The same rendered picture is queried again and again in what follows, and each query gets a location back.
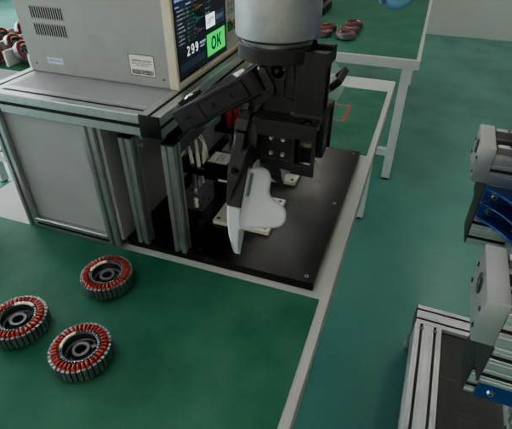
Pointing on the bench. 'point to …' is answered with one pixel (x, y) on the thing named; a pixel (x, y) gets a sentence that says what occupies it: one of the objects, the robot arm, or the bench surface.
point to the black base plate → (300, 250)
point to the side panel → (59, 175)
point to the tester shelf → (99, 99)
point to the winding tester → (111, 40)
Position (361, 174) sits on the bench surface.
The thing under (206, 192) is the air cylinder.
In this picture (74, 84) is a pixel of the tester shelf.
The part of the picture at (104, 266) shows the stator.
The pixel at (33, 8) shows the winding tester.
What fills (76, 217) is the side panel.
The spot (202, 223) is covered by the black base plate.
